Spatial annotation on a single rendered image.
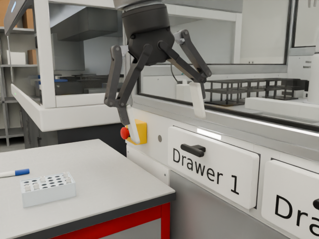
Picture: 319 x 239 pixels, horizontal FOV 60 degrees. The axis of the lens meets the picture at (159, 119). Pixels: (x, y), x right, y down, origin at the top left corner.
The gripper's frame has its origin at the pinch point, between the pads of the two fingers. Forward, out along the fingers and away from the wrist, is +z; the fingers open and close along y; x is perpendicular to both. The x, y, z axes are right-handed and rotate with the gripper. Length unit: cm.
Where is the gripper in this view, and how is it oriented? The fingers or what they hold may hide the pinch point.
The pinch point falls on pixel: (168, 123)
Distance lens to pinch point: 50.7
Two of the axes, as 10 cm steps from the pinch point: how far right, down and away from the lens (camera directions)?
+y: 8.9, -3.1, 3.3
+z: 2.1, 9.3, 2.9
